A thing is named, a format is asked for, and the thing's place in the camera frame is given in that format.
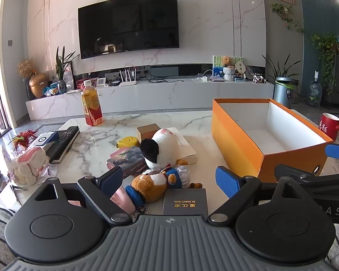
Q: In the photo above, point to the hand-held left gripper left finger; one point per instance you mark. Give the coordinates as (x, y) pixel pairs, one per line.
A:
(113, 177)

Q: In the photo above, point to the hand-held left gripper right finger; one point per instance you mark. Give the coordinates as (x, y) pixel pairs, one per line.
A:
(227, 182)

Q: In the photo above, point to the light pink pouch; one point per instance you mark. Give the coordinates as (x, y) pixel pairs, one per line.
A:
(121, 200)

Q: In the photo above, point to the yellow tape measure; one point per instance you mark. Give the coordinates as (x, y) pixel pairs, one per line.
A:
(127, 141)

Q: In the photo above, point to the teddy bear plush blue headphones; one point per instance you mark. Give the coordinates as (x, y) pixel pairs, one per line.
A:
(152, 185)

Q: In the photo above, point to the orange cardboard box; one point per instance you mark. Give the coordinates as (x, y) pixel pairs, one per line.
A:
(234, 141)

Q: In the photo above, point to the dark Xijiangnan gift box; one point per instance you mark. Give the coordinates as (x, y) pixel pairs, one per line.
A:
(186, 203)

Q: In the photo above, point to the white book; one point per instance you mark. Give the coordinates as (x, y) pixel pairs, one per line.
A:
(186, 146)

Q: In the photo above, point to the small brown cardboard box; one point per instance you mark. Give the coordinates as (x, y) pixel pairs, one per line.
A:
(148, 131)

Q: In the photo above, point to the white plush rabbit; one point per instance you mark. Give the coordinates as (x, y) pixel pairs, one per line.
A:
(165, 146)

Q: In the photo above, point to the red mug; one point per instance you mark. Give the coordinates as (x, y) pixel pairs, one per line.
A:
(327, 127)

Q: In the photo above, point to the clear plastic bag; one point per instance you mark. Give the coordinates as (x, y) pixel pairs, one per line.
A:
(53, 172)

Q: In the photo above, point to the black remote control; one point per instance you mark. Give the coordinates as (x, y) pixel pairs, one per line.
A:
(63, 142)

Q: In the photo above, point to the clear water jug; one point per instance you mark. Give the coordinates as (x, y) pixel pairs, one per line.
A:
(315, 91)

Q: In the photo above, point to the orange tea bottle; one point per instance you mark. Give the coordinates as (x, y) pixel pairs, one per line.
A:
(91, 107)

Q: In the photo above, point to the blue and white box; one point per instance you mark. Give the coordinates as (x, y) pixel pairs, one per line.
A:
(45, 139)

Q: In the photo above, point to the grey cylindrical bin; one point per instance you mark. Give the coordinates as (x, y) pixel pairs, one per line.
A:
(281, 96)

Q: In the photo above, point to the crocheted pink white rabbit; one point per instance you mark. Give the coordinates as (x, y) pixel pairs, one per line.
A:
(28, 166)

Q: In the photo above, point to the small black device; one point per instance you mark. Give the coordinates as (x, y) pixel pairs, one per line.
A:
(115, 83)

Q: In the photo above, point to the white router with antennas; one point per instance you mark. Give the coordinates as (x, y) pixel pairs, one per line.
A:
(127, 82)

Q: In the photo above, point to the small white display clock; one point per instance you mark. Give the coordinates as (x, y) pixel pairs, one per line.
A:
(100, 82)

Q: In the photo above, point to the long leaf green plant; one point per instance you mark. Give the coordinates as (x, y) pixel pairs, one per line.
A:
(282, 72)

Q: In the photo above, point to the red spiky decoration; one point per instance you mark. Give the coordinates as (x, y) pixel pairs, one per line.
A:
(24, 137)

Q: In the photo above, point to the red gift box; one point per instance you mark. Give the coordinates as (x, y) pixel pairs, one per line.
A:
(83, 83)

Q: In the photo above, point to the cow pattern toy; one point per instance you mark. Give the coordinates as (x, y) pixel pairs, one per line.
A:
(259, 78)

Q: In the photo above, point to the trailing green vine plant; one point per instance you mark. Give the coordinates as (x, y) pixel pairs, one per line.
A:
(326, 50)

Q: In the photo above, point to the silver tablet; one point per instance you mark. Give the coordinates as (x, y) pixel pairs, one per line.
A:
(218, 79)

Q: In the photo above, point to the bear on knitted pot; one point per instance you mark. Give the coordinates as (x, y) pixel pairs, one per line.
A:
(229, 74)

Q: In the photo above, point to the blue snack bag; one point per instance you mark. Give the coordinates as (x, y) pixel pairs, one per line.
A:
(50, 89)

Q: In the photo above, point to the round paper fan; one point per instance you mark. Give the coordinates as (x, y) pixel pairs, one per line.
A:
(240, 68)

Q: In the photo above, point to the golden round vase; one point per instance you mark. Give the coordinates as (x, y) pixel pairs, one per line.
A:
(39, 86)

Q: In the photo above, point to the green and blue painting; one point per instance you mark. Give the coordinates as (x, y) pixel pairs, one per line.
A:
(218, 62)

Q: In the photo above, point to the small brown teddy bear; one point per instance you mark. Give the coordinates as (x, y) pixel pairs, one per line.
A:
(227, 61)

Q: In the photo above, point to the green plant in glass vase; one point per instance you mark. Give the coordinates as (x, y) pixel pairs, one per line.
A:
(62, 67)

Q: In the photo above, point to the dried flower bunch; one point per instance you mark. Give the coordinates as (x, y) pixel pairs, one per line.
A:
(26, 67)

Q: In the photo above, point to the hanging vine plant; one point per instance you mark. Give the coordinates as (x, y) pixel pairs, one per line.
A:
(285, 12)

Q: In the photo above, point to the black flat screen television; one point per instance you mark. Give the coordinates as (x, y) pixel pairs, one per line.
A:
(128, 25)

